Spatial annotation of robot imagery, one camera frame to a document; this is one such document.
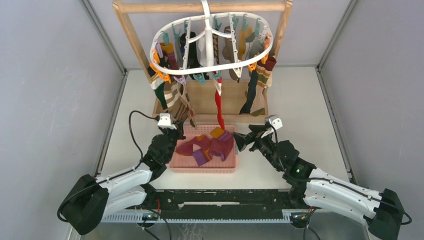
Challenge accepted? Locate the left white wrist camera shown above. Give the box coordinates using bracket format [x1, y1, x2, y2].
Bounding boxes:
[157, 112, 177, 130]

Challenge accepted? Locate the brown white striped sock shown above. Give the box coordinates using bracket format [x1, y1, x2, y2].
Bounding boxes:
[164, 81, 189, 122]

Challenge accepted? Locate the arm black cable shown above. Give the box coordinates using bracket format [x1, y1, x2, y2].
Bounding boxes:
[128, 110, 162, 167]
[264, 125, 413, 226]

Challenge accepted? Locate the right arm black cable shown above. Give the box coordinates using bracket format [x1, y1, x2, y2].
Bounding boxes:
[264, 125, 413, 226]

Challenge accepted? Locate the pink perforated plastic basket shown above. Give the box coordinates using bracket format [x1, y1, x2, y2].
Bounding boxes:
[167, 125, 238, 174]

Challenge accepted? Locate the white green sock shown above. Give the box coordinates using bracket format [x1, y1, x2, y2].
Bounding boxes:
[147, 66, 168, 110]

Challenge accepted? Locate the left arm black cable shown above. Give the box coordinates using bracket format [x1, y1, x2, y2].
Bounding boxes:
[128, 110, 162, 167]

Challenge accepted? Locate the maroon yellow purple sock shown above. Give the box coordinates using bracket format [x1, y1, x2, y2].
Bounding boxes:
[176, 134, 213, 167]

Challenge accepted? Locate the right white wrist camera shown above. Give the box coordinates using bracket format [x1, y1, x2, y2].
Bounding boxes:
[260, 114, 283, 138]

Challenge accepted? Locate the brown argyle sock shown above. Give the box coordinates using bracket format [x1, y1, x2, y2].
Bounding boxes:
[212, 33, 220, 65]

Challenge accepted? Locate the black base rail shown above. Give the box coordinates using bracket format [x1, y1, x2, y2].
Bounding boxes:
[134, 189, 309, 221]

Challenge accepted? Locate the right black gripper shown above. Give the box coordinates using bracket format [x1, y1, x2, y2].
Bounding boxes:
[232, 124, 282, 172]

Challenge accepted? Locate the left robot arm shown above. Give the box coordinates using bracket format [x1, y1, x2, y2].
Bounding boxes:
[56, 120, 185, 235]

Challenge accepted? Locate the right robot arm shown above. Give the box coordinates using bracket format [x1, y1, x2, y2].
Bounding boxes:
[232, 123, 412, 240]

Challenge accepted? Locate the black sock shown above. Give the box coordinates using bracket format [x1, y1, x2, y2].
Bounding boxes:
[239, 70, 258, 115]

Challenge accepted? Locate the maroon purple striped sock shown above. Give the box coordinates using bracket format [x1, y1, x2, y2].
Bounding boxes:
[209, 127, 234, 162]

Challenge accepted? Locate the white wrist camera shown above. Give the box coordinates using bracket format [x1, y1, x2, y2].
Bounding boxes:
[157, 112, 177, 130]
[260, 114, 283, 138]

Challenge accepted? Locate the white oval clip hanger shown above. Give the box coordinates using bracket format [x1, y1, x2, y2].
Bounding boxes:
[149, 0, 274, 81]

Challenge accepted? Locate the red sock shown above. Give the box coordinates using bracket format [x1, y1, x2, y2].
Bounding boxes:
[214, 78, 225, 129]

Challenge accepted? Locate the wooden hanger rack frame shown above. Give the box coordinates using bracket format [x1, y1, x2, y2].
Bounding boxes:
[112, 0, 293, 123]

